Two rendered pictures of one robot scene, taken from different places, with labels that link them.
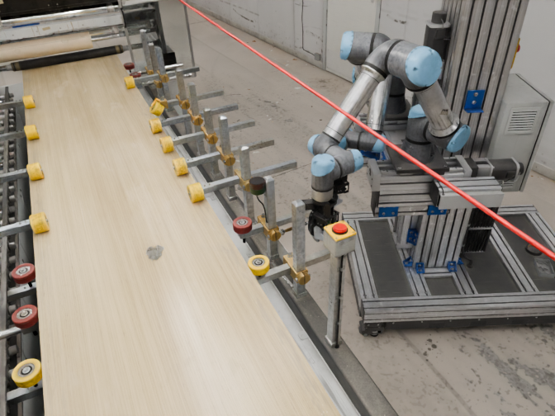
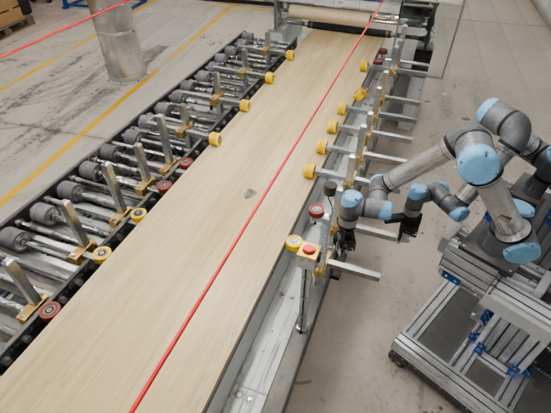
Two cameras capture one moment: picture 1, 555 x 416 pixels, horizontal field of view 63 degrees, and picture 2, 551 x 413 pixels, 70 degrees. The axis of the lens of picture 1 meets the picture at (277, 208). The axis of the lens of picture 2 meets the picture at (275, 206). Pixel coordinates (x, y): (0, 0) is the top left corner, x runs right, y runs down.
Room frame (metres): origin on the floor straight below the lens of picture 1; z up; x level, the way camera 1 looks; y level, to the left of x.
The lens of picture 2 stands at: (0.27, -0.75, 2.28)
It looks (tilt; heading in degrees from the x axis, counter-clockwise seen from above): 43 degrees down; 45
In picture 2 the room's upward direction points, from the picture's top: straight up
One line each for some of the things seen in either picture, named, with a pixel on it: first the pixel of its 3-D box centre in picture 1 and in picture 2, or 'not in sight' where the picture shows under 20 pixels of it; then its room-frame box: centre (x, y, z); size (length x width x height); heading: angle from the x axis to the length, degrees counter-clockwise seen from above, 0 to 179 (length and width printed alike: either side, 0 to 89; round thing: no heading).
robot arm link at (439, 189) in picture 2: (346, 139); (437, 193); (1.74, -0.31, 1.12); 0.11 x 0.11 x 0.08; 68
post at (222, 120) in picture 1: (227, 160); (357, 160); (1.93, 0.23, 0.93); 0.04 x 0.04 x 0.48; 24
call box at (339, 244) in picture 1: (339, 239); (308, 256); (1.01, -0.18, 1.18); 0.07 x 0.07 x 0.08; 24
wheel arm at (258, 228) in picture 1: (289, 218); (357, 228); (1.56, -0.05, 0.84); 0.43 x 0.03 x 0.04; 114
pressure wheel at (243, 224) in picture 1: (243, 231); (316, 215); (1.47, 0.15, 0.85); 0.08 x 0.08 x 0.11
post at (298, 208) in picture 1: (298, 252); (322, 253); (1.25, -0.07, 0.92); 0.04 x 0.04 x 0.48; 24
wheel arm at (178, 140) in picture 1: (211, 132); (371, 132); (2.20, 0.34, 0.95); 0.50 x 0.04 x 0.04; 114
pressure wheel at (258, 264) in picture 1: (259, 271); (293, 247); (1.22, 0.08, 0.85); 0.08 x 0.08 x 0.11
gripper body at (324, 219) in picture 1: (323, 211); (345, 234); (1.27, -0.16, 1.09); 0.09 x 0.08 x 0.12; 45
